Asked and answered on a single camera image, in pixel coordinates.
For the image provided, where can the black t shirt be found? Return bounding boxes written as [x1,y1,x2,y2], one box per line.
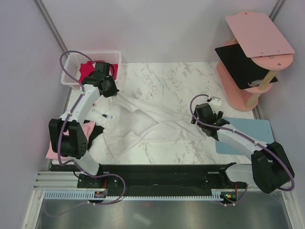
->
[82,120,104,150]

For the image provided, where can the white slotted cable duct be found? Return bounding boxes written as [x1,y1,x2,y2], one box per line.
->
[44,188,239,200]

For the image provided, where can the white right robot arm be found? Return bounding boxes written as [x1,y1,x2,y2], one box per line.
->
[190,103,295,194]

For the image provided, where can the red t shirt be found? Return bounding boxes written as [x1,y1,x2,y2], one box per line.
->
[79,61,119,82]

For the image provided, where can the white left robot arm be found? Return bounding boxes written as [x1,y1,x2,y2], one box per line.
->
[49,62,119,187]

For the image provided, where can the light blue mat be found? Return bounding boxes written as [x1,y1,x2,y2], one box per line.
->
[215,117,274,159]

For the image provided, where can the white plastic basket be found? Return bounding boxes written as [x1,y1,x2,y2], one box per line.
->
[64,51,122,82]

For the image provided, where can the pink wooden shelf stand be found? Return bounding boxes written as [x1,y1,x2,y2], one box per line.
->
[216,11,295,111]

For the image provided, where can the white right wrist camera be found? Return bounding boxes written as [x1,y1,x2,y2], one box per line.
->
[207,96,221,107]

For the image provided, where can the pink t shirt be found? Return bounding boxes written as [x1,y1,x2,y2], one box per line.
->
[46,119,88,160]

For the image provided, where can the black square sheet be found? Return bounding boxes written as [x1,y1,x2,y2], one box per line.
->
[215,44,269,90]

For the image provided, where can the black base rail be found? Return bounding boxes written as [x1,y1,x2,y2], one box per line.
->
[50,163,253,198]

